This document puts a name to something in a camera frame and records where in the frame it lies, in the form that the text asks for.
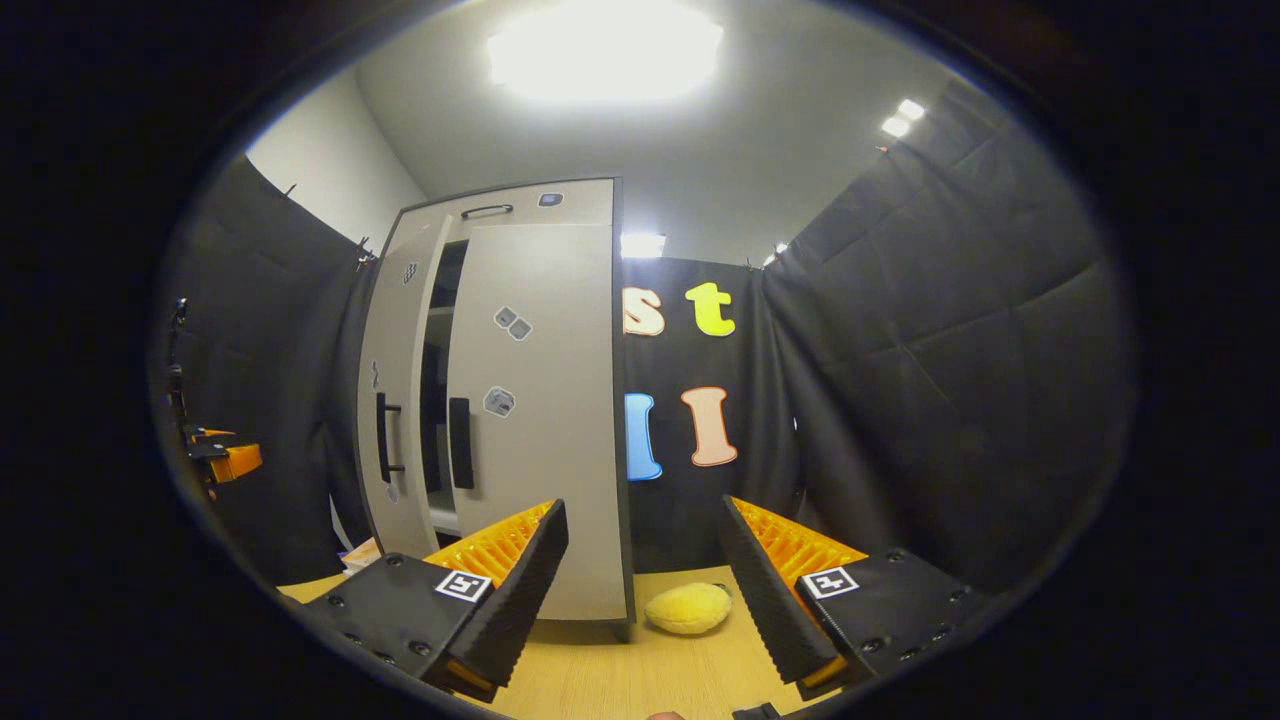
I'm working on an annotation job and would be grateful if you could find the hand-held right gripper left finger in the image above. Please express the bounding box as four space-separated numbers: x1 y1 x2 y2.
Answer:
305 498 569 701

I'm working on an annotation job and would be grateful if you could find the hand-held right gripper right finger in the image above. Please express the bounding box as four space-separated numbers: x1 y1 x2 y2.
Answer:
718 494 996 701

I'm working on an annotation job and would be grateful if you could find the grey cabinet door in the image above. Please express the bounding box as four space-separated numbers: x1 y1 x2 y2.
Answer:
447 222 629 623
357 215 453 561

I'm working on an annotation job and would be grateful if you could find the grey cabinet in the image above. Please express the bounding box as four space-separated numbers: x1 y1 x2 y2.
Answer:
355 178 636 641

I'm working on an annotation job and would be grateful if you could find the grey cabinet drawer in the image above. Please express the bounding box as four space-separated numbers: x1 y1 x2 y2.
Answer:
385 180 616 241

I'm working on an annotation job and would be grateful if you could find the yellow fluffy ball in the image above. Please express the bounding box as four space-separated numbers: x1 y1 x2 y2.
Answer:
644 582 734 636

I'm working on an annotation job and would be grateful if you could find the black backdrop cloth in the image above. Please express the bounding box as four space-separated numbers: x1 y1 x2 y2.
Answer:
155 80 1136 601

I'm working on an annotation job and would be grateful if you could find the small ceiling light panel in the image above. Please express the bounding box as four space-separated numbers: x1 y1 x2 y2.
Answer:
880 97 928 139

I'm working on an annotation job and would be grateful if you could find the large ceiling light panel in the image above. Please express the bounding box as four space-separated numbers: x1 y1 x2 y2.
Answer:
487 0 724 101

